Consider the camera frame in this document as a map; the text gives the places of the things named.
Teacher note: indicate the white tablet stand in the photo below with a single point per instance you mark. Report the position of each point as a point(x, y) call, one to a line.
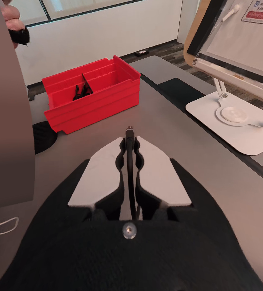
point(213, 127)

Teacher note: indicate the person's left hand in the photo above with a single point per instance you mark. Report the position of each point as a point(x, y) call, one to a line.
point(11, 16)

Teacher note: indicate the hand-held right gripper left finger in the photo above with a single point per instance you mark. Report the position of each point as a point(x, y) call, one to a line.
point(99, 179)

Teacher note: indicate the wood-framed instruction board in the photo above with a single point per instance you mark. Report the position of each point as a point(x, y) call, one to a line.
point(236, 45)

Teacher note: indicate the red plastic bin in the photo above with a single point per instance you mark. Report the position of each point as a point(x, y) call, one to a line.
point(99, 106)

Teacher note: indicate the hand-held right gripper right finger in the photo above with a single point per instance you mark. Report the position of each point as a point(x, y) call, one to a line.
point(163, 179)

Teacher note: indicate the small black floor box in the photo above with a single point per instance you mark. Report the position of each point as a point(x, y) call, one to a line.
point(141, 52)

